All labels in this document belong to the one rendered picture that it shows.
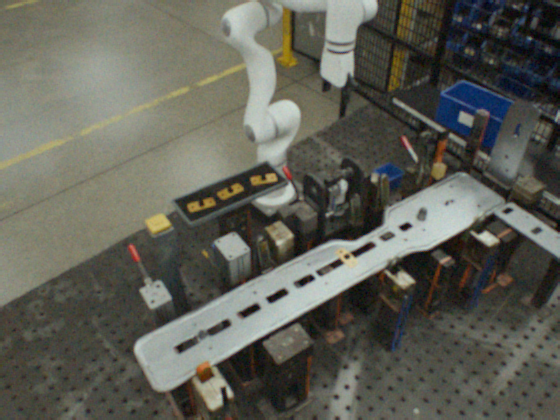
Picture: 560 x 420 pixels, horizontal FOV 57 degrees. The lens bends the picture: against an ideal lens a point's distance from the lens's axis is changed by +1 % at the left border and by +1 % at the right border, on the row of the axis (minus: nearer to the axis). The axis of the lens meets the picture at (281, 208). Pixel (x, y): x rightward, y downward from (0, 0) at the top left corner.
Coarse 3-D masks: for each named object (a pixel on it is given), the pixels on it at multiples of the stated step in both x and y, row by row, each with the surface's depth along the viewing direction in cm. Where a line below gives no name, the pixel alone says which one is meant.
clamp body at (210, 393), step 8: (216, 368) 132; (216, 376) 130; (192, 384) 130; (200, 384) 129; (208, 384) 129; (216, 384) 129; (224, 384) 129; (200, 392) 127; (208, 392) 127; (216, 392) 127; (224, 392) 130; (232, 392) 128; (200, 400) 129; (208, 400) 126; (216, 400) 126; (232, 400) 127; (200, 408) 135; (208, 408) 124; (216, 408) 125; (232, 408) 129; (208, 416) 128; (216, 416) 127; (224, 416) 129; (232, 416) 132
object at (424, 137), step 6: (426, 132) 183; (420, 138) 182; (426, 138) 181; (432, 138) 180; (420, 144) 184; (426, 144) 185; (420, 150) 185; (426, 150) 186; (420, 156) 186; (426, 156) 187; (420, 162) 187; (426, 162) 189; (420, 168) 188; (426, 168) 190; (426, 174) 192
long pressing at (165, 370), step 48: (432, 192) 192; (480, 192) 192; (336, 240) 173; (432, 240) 173; (240, 288) 158; (288, 288) 158; (336, 288) 159; (144, 336) 146; (192, 336) 146; (240, 336) 146
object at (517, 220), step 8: (504, 208) 185; (512, 208) 185; (520, 208) 185; (496, 216) 183; (504, 216) 182; (512, 216) 182; (520, 216) 182; (528, 216) 182; (512, 224) 179; (520, 224) 179; (528, 224) 179; (536, 224) 179; (544, 224) 179; (520, 232) 177; (528, 232) 176; (544, 232) 176; (552, 232) 176; (536, 240) 173; (544, 240) 173; (552, 240) 173; (544, 248) 171; (552, 248) 171; (552, 256) 170
